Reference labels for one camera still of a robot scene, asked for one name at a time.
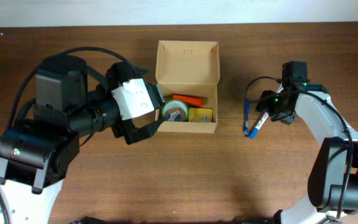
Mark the blue whiteboard marker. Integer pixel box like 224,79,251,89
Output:
248,112,269,139

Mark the blue ballpoint pen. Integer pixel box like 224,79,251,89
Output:
243,101,249,138

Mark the yellow sticky note pad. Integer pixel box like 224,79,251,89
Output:
188,108,213,123

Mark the brown cardboard box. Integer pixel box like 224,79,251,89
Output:
155,40,220,133

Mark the orange highlighter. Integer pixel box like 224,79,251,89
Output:
172,95,203,107

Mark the small blue white card box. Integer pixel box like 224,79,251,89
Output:
166,110,182,122

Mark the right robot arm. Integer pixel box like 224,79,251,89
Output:
257,61,358,223

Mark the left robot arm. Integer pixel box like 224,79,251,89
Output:
0,55,165,223

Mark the green tape roll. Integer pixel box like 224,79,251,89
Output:
161,100,189,122

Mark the right black cable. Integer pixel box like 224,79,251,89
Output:
244,76,354,218

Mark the black cable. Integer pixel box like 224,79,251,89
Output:
244,76,354,218
0,46,139,224

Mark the left black cable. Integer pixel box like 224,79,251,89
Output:
0,46,139,224

